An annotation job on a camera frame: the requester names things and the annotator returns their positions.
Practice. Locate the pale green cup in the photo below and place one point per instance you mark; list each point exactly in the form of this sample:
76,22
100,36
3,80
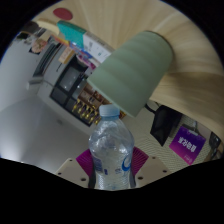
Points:
133,71

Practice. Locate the white printed paper sheet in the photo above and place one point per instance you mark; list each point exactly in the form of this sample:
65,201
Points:
96,46

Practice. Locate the black framed glass door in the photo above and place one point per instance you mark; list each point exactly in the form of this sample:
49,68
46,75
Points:
68,81

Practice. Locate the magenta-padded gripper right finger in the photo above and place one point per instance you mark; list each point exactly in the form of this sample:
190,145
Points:
140,161

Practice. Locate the orange upright card box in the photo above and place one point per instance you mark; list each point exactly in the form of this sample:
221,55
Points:
66,55

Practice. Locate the clear plastic water bottle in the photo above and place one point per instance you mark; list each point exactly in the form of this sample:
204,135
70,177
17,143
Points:
111,150

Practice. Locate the black office chair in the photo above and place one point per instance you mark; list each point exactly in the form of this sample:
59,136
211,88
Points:
165,125

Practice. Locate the pink flowers in white pot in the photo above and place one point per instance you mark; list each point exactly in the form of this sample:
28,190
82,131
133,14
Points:
39,46

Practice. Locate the teal book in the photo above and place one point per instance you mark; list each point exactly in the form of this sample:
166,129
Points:
71,33

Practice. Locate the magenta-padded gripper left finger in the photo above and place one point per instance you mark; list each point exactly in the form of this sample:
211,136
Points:
83,161

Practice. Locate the white wall air conditioner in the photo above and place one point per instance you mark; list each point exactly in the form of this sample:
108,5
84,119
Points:
35,81

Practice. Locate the flat round red coaster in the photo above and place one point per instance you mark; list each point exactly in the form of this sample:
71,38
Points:
62,13

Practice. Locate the purple sign board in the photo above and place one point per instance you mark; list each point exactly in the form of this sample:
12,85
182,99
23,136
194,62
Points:
186,143

